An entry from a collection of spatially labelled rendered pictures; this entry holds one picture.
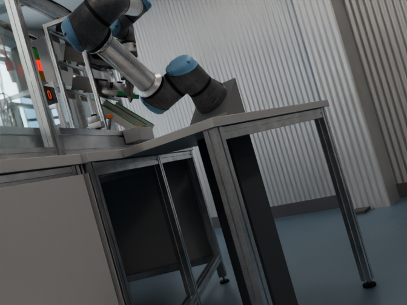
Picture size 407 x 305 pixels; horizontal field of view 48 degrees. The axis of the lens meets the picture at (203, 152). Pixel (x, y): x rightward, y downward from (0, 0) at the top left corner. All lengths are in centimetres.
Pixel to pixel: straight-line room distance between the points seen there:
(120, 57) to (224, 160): 57
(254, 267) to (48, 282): 62
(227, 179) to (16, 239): 64
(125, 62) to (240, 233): 75
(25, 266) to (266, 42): 378
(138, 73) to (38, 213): 79
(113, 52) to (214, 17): 326
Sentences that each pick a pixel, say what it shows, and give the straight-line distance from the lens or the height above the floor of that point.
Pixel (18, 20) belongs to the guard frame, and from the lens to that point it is 141.
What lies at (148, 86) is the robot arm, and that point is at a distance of 177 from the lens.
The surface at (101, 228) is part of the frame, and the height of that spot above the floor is 63.
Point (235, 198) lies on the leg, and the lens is 139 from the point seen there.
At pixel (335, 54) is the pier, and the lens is 392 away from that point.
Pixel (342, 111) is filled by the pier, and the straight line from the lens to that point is 390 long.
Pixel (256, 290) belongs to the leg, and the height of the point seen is 32.
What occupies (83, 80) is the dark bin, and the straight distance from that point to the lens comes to 248.
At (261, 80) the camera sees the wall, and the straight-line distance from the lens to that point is 455.
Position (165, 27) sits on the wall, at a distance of 529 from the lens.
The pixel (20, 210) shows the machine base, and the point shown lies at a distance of 107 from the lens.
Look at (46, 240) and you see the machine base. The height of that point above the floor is 66.
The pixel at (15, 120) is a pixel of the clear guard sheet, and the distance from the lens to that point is 122.
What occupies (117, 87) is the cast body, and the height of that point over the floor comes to 124.
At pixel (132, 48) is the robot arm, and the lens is 207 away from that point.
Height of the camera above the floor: 73
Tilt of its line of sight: 1 degrees up
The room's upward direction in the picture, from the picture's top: 16 degrees counter-clockwise
